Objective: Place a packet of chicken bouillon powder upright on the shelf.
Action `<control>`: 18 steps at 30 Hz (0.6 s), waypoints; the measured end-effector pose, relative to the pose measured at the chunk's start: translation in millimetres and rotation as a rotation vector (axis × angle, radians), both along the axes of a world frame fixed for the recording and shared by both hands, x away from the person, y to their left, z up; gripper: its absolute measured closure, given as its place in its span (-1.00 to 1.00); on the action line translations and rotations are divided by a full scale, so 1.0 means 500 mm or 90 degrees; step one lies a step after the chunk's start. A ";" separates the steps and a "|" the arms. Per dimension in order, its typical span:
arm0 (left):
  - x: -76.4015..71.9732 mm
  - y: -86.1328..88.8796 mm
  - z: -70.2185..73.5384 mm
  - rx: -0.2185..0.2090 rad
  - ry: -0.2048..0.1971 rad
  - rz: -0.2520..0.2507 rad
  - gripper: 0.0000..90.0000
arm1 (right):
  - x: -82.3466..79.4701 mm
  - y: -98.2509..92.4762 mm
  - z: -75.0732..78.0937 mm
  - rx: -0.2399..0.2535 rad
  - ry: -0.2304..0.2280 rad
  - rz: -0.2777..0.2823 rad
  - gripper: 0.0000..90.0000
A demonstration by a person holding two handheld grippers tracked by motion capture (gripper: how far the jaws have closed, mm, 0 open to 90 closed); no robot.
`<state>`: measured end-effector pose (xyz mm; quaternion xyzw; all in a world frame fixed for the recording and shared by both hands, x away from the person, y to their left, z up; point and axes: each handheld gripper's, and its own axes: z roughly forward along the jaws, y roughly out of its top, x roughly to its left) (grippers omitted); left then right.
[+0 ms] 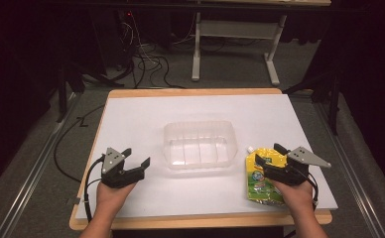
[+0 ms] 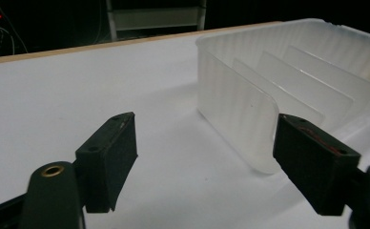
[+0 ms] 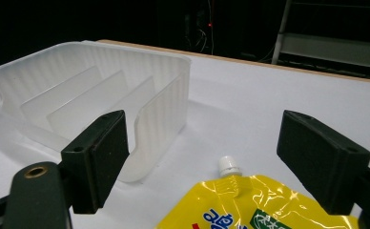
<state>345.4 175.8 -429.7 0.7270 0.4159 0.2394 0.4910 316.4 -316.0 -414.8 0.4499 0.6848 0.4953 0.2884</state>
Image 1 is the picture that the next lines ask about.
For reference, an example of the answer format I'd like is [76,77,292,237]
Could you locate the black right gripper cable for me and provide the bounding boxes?
[304,172,320,212]

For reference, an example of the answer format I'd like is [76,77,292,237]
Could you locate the yellow green spout pouch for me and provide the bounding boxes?
[245,145,290,207]

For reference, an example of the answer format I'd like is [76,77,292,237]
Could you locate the tangle of floor cables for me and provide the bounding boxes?
[113,12,187,90]

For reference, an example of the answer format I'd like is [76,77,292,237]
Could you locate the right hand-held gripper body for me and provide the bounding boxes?
[263,146,332,187]

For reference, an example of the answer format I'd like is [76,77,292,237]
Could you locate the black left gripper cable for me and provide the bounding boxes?
[82,156,106,223]

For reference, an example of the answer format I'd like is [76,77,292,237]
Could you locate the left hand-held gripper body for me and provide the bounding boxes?
[100,147,146,189]

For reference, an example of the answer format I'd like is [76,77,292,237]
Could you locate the clear plastic container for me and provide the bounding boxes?
[162,120,240,172]

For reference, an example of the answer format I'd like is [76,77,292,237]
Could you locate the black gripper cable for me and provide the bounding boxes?
[82,156,106,223]
[304,172,320,212]

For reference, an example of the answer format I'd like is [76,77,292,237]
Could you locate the person's right hand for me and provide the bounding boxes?
[271,178,316,213]

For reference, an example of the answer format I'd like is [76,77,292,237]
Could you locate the person's left hand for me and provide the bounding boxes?
[95,180,138,216]

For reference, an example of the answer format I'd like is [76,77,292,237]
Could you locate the wooden table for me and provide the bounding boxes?
[68,87,333,232]

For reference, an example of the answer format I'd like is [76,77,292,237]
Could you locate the white board sheet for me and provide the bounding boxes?
[74,93,339,222]

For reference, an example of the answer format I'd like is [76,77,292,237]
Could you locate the black stand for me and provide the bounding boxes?
[54,61,126,124]
[282,64,344,136]

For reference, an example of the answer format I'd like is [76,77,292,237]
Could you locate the white metal desk frame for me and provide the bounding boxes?
[191,0,332,88]

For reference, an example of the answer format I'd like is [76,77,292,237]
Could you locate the black floor cable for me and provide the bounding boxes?
[53,104,106,184]

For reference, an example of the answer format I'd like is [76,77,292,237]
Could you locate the metal floor rail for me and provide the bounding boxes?
[314,100,385,238]
[0,92,83,238]

